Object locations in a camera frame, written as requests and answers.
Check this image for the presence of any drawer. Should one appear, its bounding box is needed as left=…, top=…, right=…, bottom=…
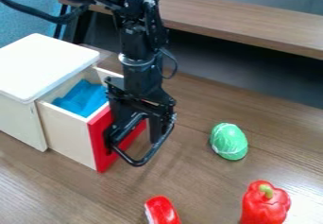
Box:
left=34, top=64, right=178, bottom=174

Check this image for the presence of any green toy cabbage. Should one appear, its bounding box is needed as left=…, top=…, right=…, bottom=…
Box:
left=208, top=122, right=250, bottom=162

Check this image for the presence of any cabinet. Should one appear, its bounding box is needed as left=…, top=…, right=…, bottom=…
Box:
left=0, top=32, right=103, bottom=153

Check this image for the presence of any wooden bench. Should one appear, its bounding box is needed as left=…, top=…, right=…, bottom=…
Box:
left=57, top=0, right=323, bottom=61

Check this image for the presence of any blue cloth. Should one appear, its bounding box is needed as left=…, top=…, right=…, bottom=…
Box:
left=50, top=78, right=111, bottom=119

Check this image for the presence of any black cable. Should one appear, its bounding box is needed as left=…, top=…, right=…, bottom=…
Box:
left=0, top=0, right=92, bottom=26

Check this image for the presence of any red toy pepper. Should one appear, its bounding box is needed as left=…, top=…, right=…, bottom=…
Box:
left=238, top=179, right=293, bottom=224

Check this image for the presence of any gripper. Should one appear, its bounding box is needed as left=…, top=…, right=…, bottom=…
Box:
left=102, top=76, right=179, bottom=156

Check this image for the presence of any red toy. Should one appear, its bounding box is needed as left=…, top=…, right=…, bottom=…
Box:
left=142, top=195, right=183, bottom=224

